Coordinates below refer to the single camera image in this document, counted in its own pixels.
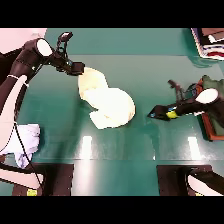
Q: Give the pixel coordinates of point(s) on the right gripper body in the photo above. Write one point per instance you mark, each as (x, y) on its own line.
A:
(165, 112)

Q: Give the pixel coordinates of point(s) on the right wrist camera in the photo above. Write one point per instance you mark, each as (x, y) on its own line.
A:
(173, 83)

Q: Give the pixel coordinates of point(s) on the stack of folded clothes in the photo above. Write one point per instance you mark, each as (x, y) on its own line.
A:
(211, 45)

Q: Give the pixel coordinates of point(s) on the pale lavender garment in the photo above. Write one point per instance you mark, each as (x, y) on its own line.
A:
(29, 136)

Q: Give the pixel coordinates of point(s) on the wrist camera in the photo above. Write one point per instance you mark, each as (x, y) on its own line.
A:
(173, 83)
(65, 36)

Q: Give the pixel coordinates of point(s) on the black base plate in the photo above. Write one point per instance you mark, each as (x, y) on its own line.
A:
(60, 180)
(170, 180)

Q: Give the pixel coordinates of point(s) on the cream garment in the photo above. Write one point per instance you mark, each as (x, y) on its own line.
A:
(110, 106)

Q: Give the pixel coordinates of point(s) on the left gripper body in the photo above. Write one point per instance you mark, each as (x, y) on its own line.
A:
(76, 68)

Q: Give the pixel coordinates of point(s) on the red garment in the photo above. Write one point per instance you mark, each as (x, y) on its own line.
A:
(208, 128)

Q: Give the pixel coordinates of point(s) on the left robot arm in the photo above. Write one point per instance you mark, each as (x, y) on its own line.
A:
(26, 57)

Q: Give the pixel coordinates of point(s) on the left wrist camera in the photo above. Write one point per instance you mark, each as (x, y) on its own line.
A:
(65, 36)

